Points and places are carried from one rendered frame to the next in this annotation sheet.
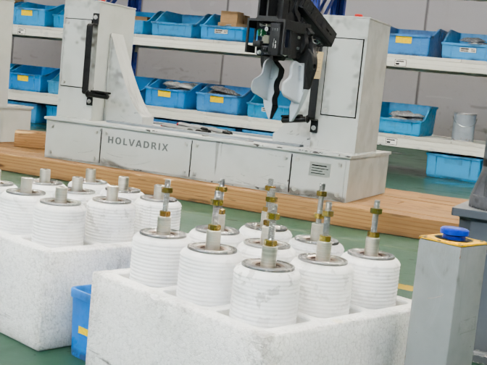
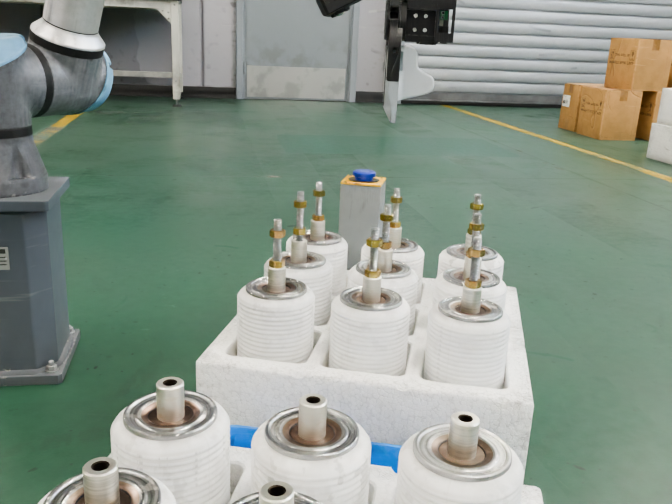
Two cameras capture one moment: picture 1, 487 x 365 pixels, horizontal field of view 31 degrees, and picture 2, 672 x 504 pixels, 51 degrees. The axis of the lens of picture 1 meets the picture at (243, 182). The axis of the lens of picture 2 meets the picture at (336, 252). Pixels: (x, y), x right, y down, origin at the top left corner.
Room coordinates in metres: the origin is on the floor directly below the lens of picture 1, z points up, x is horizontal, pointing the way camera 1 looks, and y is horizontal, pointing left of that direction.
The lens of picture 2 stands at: (1.97, 0.66, 0.56)
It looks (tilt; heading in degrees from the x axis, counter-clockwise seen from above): 17 degrees down; 235
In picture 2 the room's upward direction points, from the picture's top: 3 degrees clockwise
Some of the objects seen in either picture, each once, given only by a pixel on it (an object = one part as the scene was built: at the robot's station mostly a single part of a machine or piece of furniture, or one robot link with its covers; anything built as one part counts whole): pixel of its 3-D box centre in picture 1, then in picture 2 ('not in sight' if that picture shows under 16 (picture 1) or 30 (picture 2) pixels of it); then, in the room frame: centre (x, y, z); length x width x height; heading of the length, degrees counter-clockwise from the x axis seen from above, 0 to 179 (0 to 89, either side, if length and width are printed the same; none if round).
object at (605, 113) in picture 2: not in sight; (608, 112); (-1.98, -2.06, 0.15); 0.30 x 0.24 x 0.30; 64
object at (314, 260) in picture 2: (316, 240); (298, 260); (1.48, -0.13, 0.25); 0.08 x 0.08 x 0.01
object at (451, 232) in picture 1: (454, 235); (364, 176); (1.24, -0.30, 0.32); 0.04 x 0.04 x 0.02
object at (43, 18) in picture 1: (44, 15); not in sight; (7.56, 1.81, 0.89); 0.50 x 0.38 x 0.21; 157
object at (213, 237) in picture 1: (213, 240); (472, 268); (1.31, 0.04, 0.26); 0.02 x 0.02 x 0.03
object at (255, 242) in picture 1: (267, 244); (383, 269); (1.39, -0.05, 0.25); 0.08 x 0.08 x 0.01
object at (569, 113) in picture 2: not in sight; (589, 107); (-2.16, -2.33, 0.15); 0.30 x 0.24 x 0.30; 154
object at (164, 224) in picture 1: (164, 226); (471, 299); (1.39, 0.12, 0.26); 0.02 x 0.02 x 0.03
